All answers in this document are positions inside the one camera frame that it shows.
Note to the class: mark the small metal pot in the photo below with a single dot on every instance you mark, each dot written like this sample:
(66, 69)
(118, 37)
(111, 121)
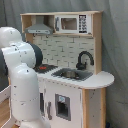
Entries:
(70, 74)

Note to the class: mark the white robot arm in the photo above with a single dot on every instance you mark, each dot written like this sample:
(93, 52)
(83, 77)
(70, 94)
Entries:
(17, 61)

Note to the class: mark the wooden toy kitchen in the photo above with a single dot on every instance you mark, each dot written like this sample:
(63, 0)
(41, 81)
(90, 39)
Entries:
(87, 97)

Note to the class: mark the black toy faucet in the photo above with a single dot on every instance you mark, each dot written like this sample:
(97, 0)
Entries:
(82, 63)

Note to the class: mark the grey toy sink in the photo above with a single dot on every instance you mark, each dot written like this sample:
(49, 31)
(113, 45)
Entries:
(83, 75)

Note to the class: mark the black toy stovetop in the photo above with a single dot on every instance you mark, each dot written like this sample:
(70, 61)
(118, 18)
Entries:
(44, 68)

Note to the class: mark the toy microwave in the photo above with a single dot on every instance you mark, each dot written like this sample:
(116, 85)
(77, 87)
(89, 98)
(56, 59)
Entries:
(74, 24)

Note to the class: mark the grey range hood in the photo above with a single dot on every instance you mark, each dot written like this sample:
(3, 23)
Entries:
(39, 27)

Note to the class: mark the white oven door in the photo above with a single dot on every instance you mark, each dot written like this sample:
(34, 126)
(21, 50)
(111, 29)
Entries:
(4, 94)

